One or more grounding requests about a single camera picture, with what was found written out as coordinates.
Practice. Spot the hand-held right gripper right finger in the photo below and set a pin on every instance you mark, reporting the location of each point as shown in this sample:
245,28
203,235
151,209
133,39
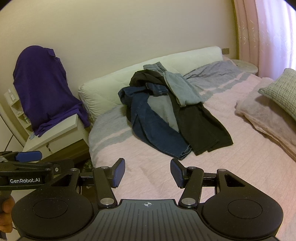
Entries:
177,173

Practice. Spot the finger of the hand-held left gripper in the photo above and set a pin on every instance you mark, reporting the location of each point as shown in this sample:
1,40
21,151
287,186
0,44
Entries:
29,156
64,165

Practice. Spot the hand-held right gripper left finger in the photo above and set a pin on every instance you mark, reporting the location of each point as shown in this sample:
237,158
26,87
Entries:
119,173

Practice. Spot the black pants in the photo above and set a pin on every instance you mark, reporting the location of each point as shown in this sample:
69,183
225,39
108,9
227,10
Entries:
201,129

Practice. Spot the grey sweatpants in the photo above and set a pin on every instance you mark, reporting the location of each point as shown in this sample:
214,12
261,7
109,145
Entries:
182,92

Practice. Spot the person's left hand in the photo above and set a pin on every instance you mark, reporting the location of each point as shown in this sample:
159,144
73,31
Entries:
7,205

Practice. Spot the bed with pink-grey cover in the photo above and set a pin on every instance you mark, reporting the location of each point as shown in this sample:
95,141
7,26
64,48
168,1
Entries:
143,160

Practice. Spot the white nightstand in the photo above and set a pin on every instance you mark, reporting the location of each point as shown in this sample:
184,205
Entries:
60,134

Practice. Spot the blue jeans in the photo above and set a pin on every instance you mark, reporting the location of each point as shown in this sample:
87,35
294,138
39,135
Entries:
150,125

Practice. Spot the white shelf organizer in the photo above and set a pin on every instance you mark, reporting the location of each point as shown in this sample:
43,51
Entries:
13,102

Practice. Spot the light grey garment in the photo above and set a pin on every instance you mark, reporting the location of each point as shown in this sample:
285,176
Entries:
161,109

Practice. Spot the purple shirt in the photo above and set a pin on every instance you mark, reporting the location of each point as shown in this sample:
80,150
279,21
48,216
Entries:
46,88

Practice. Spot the folded pink blanket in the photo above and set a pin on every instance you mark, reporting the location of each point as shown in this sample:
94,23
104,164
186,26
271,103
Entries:
259,115

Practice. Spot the round white side table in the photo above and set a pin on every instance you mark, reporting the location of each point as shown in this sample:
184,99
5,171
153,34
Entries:
245,66

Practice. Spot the grey-green checked pillow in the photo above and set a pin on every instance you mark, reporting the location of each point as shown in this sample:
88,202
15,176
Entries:
282,90

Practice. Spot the wall socket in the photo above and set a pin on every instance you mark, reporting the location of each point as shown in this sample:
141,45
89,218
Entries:
225,51

